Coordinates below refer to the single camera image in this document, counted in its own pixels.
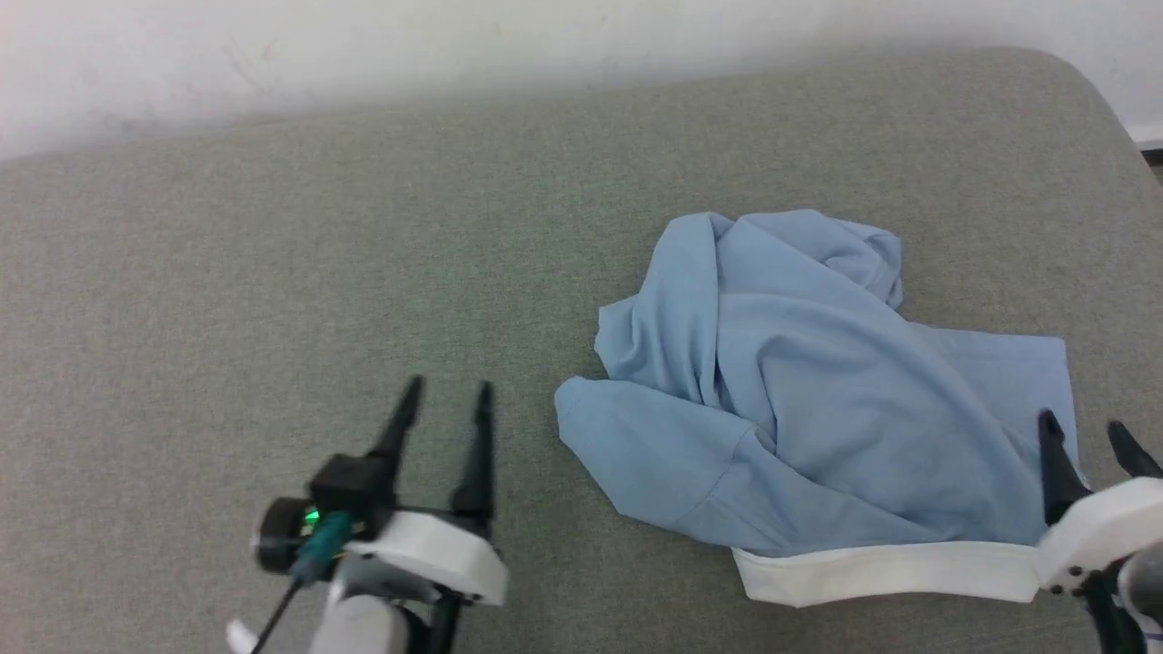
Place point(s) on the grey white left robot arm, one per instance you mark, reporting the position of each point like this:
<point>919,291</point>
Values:
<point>363,622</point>

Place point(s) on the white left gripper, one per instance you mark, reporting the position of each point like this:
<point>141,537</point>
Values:
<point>436,549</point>

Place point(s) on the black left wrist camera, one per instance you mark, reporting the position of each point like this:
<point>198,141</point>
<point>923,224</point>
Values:
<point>345,490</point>

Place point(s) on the light blue polo shirt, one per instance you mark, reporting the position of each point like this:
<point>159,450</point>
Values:
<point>800,400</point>

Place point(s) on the grey fabric sofa cushion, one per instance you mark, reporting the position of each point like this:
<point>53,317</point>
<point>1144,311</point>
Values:
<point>273,272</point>

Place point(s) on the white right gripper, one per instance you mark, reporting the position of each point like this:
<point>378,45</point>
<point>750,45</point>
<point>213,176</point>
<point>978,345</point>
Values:
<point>1099,536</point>

